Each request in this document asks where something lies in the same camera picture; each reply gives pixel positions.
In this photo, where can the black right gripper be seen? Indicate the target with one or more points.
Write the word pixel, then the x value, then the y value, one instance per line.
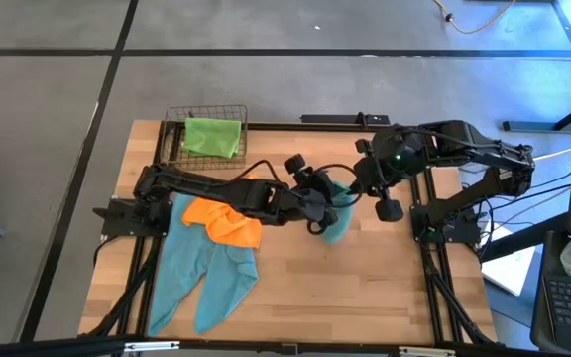
pixel 372 176

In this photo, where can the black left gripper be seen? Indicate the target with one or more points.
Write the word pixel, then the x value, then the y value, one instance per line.
pixel 315 191

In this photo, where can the dark teal microfiber towel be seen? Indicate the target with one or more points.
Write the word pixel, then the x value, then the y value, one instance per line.
pixel 337 233

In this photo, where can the black desk leg bar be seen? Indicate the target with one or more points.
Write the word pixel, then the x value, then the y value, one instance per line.
pixel 523 243

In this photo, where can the white flat sheet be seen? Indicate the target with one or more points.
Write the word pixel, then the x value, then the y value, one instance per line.
pixel 508 270

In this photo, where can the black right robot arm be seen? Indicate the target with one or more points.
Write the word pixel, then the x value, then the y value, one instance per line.
pixel 464 144

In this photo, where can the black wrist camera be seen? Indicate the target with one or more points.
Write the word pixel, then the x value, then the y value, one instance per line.
pixel 294 163
pixel 389 210

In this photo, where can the light blue microfiber towel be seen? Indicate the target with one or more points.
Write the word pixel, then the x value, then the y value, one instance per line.
pixel 181 268

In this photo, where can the black bar on table edge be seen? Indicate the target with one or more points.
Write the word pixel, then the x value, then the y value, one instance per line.
pixel 335 119

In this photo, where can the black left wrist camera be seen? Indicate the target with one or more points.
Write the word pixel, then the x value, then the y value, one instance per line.
pixel 294 163

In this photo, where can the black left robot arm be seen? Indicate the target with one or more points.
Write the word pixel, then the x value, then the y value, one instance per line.
pixel 206 188

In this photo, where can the orange microfiber towel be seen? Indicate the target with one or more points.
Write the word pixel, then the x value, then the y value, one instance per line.
pixel 231 228

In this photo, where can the black desk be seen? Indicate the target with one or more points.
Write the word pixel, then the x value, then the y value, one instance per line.
pixel 543 337

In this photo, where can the black crossbar with silver brackets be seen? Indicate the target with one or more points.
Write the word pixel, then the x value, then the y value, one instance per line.
pixel 42 347

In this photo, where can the green microfiber towel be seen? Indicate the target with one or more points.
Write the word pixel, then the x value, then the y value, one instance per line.
pixel 211 139

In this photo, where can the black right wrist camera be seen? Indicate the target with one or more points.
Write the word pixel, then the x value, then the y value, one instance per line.
pixel 389 210

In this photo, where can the black aluminium table frame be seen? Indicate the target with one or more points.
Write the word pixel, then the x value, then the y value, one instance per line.
pixel 290 128

